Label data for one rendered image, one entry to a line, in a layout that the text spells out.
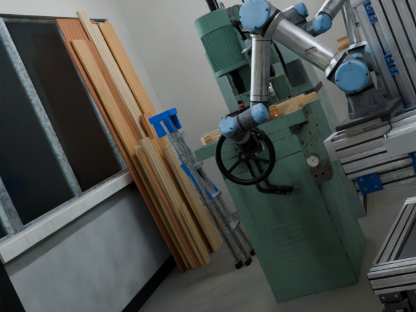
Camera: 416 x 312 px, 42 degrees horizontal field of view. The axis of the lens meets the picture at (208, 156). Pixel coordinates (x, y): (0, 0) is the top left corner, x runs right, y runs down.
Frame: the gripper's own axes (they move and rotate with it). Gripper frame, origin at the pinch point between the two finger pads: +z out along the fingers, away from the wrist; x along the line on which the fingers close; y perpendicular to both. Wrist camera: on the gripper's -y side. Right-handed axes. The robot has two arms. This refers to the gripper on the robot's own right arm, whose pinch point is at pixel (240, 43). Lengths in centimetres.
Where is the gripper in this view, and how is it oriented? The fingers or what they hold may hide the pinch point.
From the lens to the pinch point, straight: 272.6
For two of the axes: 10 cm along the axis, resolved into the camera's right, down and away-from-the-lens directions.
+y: -5.1, -4.9, -7.1
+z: -8.6, 3.3, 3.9
